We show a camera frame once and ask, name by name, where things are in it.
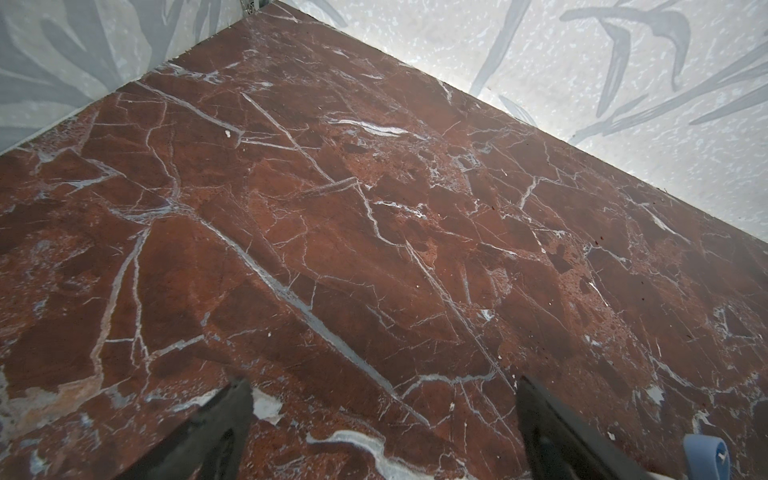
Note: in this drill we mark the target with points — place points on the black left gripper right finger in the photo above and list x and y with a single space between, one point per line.
559 444

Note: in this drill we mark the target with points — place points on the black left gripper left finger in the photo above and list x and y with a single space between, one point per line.
208 445

